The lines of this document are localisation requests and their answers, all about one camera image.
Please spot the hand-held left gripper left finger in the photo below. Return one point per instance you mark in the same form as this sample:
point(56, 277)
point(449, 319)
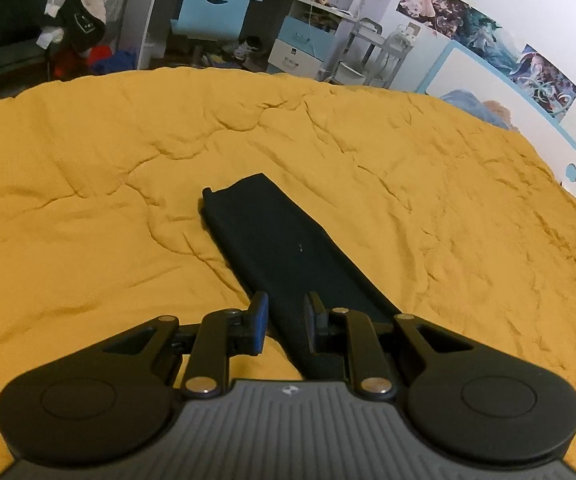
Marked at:
point(258, 321)

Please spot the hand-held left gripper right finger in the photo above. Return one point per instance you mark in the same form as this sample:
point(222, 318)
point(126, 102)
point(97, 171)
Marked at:
point(312, 321)

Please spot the black pants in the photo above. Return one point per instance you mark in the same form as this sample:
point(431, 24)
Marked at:
point(278, 245)

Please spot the yellow blanket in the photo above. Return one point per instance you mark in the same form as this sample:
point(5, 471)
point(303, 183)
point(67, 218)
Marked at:
point(118, 185)

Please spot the blue pillow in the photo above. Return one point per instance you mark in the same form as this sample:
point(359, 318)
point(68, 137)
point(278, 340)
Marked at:
point(467, 105)

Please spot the grey metal cart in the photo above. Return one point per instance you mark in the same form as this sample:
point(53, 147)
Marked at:
point(362, 47)

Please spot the blue white drawer cabinet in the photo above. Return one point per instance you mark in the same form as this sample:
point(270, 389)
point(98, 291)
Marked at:
point(298, 40)

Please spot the blue cloth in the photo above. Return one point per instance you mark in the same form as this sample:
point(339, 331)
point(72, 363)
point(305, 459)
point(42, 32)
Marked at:
point(115, 62)

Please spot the white blue headboard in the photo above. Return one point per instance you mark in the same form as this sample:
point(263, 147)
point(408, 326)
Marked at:
point(542, 135)

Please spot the blue chair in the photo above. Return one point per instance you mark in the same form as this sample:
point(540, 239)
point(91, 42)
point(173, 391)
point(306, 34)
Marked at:
point(218, 10)

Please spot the red cloth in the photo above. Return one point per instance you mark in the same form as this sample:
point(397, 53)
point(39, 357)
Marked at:
point(70, 65)

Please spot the white desk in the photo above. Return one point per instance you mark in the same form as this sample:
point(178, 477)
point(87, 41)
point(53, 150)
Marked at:
point(140, 20)

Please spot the anime wall poster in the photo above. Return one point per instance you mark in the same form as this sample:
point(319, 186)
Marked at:
point(545, 82)
point(427, 7)
point(487, 40)

